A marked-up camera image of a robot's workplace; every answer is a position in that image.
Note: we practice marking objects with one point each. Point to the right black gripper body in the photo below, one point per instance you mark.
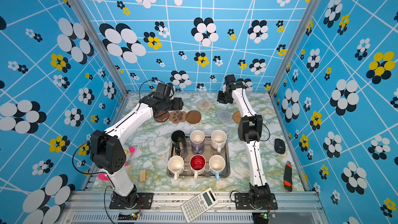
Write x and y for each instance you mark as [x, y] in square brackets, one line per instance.
[223, 98]

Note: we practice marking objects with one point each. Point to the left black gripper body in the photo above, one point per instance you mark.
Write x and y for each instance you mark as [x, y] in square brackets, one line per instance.
[173, 104]

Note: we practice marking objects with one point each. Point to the dark brown round coaster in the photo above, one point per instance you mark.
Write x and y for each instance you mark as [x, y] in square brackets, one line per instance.
[161, 116]

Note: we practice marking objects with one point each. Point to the cork paw print coaster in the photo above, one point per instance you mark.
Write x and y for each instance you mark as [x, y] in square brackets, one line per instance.
[177, 117]

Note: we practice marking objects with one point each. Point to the tan wicker round coaster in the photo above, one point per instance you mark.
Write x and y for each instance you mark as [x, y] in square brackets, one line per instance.
[236, 117]

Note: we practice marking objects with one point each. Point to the grey woven round coaster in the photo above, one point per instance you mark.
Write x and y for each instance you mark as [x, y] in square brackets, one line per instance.
[224, 116]

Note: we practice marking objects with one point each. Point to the multicolour woven round coaster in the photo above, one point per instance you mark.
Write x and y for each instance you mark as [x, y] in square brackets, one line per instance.
[204, 104]

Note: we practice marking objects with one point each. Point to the brown wooden round coaster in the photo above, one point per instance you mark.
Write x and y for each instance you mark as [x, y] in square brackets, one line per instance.
[193, 117]

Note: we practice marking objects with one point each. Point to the cream mug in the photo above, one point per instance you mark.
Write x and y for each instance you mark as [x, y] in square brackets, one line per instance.
[218, 140]
[176, 166]

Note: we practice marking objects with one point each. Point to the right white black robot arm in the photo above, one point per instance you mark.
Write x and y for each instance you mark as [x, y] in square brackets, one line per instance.
[249, 132]

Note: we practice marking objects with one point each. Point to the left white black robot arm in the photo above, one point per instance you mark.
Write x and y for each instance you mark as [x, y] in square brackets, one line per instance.
[108, 150]

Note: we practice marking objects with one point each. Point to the black metal cup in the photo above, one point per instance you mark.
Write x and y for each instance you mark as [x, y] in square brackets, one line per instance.
[179, 141]

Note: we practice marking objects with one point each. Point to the lavender ceramic mug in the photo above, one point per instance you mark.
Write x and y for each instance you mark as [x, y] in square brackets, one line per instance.
[197, 138]

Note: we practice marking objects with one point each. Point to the plush toy with glasses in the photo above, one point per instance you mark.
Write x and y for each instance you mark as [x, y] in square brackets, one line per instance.
[128, 152]

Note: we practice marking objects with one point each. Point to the red interior mug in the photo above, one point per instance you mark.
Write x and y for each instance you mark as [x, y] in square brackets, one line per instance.
[197, 165]

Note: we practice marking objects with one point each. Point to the small wooden block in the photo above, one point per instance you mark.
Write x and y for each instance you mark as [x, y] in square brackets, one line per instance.
[142, 175]

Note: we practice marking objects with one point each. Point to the black computer mouse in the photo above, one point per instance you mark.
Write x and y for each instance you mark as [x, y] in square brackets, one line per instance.
[279, 146]

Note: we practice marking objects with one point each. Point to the white scientific calculator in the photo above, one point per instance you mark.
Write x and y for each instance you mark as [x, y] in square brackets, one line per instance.
[199, 204]

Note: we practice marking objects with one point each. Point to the orange black utility knife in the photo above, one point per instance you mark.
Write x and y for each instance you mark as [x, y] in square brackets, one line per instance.
[288, 177]

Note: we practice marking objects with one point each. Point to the left green circuit board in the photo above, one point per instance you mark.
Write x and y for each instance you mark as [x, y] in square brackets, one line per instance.
[129, 216]

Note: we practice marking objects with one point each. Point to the green circuit board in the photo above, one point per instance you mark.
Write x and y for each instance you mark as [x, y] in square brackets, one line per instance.
[261, 217]
[129, 216]

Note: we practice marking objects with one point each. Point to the right green circuit board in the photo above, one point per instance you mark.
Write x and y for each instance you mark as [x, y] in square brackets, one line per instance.
[261, 217]

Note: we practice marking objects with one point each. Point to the light blue handled mug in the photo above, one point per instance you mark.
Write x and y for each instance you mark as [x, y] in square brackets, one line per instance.
[216, 165]

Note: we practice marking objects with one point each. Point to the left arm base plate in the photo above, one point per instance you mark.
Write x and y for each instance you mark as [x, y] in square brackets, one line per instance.
[146, 199]

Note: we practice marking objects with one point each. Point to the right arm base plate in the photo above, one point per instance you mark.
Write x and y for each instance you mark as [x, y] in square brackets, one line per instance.
[242, 200]

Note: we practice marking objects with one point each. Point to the aluminium front frame rail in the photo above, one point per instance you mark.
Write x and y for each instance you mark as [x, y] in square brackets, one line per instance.
[92, 207]

